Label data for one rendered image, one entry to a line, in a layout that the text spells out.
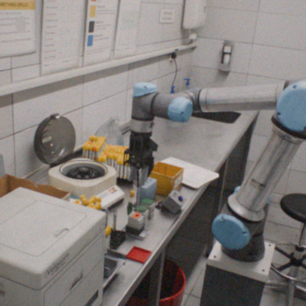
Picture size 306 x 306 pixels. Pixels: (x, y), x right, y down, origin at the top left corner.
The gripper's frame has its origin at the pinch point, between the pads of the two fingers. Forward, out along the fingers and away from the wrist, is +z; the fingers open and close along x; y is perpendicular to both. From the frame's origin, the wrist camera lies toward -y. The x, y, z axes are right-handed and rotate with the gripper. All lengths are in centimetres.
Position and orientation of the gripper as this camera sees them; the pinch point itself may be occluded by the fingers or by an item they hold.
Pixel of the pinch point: (139, 183)
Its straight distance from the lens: 141.0
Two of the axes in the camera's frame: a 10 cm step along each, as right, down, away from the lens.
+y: -3.8, 3.1, -8.7
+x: 9.2, 2.1, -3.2
